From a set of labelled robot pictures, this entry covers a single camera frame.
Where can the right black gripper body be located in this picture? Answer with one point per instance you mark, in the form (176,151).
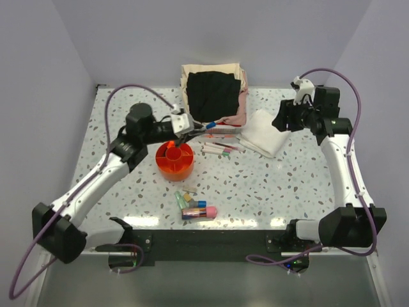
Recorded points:
(307,117)

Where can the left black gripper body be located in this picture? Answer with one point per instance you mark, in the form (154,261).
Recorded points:
(161,134)

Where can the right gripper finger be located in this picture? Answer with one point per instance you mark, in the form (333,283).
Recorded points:
(282,122)
(289,108)

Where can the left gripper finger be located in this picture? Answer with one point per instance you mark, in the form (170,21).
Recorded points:
(198,126)
(185,138)

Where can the orange round divided organizer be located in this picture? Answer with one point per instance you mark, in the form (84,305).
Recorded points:
(175,164)

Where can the green cap white marker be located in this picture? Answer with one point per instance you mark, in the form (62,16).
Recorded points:
(216,151)

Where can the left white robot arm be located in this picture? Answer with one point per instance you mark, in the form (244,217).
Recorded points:
(56,227)

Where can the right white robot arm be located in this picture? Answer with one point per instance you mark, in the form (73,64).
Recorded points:
(355,222)

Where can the orange white pen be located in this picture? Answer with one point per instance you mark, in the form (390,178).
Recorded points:
(219,136)

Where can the white plastic basket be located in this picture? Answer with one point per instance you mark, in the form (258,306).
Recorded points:
(212,128)

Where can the red folded cloth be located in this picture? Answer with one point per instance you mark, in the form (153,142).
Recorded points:
(226,122)

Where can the white folded towel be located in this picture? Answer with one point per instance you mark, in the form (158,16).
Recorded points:
(261,136)

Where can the black folded cloth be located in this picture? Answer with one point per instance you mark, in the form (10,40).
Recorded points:
(212,95)

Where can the pink folded cloth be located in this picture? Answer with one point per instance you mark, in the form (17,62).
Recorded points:
(241,114)

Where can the red clear pen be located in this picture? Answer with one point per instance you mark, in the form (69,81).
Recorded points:
(241,150)

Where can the small beige eraser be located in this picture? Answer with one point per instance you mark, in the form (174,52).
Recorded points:
(189,189)

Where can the green glue stick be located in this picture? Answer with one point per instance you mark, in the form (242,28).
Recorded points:
(180,200)

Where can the beige folded cloth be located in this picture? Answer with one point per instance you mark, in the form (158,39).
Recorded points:
(230,68)

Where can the grey blue cap marker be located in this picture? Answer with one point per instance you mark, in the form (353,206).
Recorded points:
(197,204)

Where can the colourful crayon pack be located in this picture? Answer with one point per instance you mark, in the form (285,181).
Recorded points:
(193,213)

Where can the pink cap tube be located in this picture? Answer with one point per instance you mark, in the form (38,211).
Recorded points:
(210,212)

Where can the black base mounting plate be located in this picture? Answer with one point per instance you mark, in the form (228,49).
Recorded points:
(212,245)

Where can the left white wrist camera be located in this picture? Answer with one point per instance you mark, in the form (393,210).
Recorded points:
(182,124)

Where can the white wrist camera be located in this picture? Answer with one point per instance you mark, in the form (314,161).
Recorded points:
(182,124)
(304,89)

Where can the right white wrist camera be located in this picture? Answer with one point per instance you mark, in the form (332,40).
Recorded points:
(304,89)

